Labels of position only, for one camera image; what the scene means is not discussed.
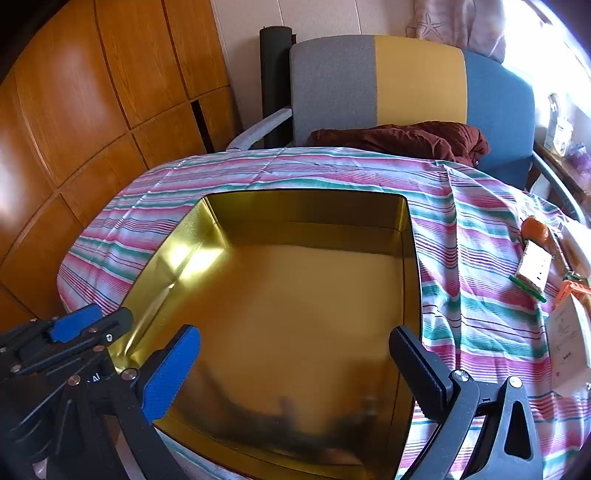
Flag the cracker packet with silver label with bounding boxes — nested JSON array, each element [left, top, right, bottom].
[[509, 240, 555, 303]]

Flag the white paper box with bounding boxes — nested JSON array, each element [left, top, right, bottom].
[[545, 293, 591, 398]]

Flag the striped tablecloth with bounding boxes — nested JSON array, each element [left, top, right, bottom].
[[55, 147, 591, 480]]

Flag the mandarin orange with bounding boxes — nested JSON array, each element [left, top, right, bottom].
[[522, 215, 552, 243]]

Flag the purple tissue box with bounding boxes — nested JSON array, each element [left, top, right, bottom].
[[569, 142, 591, 172]]

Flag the pale patterned curtain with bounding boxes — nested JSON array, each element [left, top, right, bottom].
[[406, 0, 509, 63]]

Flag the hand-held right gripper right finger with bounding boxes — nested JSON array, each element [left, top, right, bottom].
[[389, 325, 544, 480]]

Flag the wooden side desk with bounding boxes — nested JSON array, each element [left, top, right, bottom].
[[529, 141, 591, 204]]

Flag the orange plastic rack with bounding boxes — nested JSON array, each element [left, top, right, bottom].
[[556, 276, 591, 306]]

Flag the gold tin container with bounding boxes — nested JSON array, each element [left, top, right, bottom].
[[121, 190, 423, 480]]

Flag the grey yellow blue armchair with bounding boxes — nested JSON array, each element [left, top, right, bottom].
[[226, 34, 583, 222]]

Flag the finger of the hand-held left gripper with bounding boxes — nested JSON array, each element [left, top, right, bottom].
[[11, 307, 134, 376], [0, 304, 103, 358]]

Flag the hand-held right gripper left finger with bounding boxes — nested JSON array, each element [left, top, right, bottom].
[[46, 324, 202, 480]]

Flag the wooden wardrobe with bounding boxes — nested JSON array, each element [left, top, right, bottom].
[[0, 0, 241, 324]]

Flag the white carton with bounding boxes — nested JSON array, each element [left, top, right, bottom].
[[544, 93, 574, 157]]

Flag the maroon cloth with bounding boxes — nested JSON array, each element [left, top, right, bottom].
[[307, 121, 490, 168]]

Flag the clear cracker packet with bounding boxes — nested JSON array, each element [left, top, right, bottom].
[[549, 230, 573, 274]]

